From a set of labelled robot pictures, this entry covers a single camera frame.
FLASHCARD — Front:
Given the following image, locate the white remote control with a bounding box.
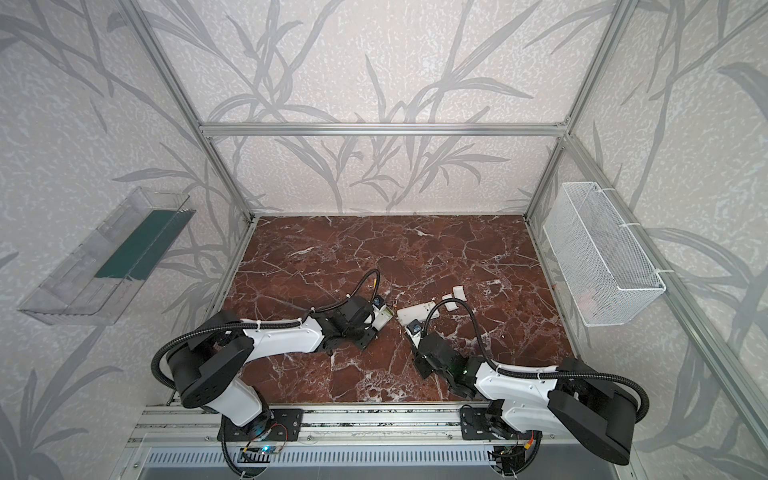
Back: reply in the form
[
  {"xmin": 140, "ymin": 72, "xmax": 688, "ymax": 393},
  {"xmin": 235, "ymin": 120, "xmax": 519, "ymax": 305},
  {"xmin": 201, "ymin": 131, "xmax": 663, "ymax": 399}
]
[
  {"xmin": 371, "ymin": 306, "xmax": 394, "ymax": 332},
  {"xmin": 396, "ymin": 301, "xmax": 436, "ymax": 327}
]

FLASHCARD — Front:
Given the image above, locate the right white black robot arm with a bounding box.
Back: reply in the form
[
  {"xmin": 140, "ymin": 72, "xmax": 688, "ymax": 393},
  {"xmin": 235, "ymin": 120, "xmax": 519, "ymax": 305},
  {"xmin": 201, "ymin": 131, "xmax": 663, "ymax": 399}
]
[{"xmin": 407, "ymin": 332, "xmax": 650, "ymax": 466}]

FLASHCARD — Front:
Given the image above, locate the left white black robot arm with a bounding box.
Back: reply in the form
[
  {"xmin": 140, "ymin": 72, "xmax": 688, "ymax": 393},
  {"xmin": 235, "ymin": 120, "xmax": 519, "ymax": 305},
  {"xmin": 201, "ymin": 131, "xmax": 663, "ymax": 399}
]
[{"xmin": 150, "ymin": 295, "xmax": 393, "ymax": 440}]

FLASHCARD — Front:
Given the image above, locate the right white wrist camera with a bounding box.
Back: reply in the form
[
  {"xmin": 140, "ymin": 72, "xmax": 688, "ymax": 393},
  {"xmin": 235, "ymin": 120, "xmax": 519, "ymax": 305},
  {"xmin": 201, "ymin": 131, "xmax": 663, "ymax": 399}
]
[{"xmin": 405, "ymin": 320, "xmax": 423, "ymax": 348}]

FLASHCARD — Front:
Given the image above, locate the aluminium mounting rail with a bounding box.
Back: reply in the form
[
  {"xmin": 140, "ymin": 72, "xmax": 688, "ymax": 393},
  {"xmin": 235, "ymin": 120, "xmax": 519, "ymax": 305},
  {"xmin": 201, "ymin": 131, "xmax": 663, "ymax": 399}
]
[{"xmin": 125, "ymin": 401, "xmax": 631, "ymax": 448}]

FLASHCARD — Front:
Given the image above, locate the white wire mesh basket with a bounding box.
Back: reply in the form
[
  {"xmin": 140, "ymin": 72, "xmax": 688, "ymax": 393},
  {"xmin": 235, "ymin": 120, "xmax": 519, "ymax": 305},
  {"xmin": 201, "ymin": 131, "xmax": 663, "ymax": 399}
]
[{"xmin": 543, "ymin": 182, "xmax": 666, "ymax": 327}]

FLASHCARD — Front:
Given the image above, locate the aluminium frame crossbar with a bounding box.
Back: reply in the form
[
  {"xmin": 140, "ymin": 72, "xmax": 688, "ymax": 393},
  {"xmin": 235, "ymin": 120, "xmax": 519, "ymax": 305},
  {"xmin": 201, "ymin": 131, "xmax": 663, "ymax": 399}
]
[{"xmin": 200, "ymin": 123, "xmax": 566, "ymax": 137}]

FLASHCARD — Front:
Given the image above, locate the clear plastic wall bin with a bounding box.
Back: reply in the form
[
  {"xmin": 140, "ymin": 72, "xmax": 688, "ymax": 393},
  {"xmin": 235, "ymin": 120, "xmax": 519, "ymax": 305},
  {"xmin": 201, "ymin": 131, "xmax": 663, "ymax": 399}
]
[{"xmin": 18, "ymin": 187, "xmax": 196, "ymax": 326}]

